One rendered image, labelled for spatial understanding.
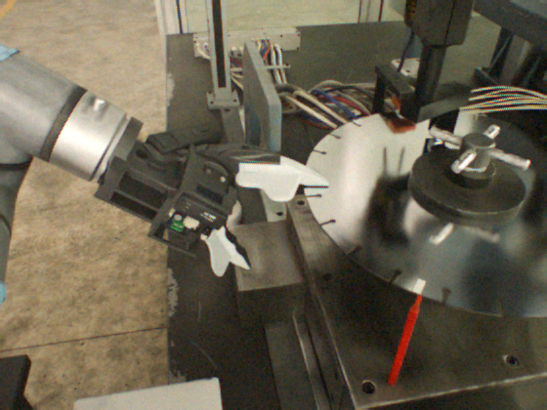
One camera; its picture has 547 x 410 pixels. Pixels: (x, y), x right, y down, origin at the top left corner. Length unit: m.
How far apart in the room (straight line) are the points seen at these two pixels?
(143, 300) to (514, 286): 1.37
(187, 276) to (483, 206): 0.40
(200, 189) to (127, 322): 1.21
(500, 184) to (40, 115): 0.43
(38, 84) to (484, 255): 0.40
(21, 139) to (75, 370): 1.17
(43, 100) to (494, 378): 0.46
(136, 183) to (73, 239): 1.52
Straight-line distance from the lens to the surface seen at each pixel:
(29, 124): 0.43
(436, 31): 0.47
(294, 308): 0.58
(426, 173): 0.49
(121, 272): 1.75
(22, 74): 0.43
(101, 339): 1.58
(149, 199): 0.42
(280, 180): 0.44
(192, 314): 0.61
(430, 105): 0.51
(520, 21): 0.77
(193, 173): 0.42
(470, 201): 0.47
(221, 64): 1.03
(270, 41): 1.33
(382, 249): 0.41
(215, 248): 0.50
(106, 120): 0.42
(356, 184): 0.47
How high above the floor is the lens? 1.23
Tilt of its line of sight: 39 degrees down
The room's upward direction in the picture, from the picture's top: straight up
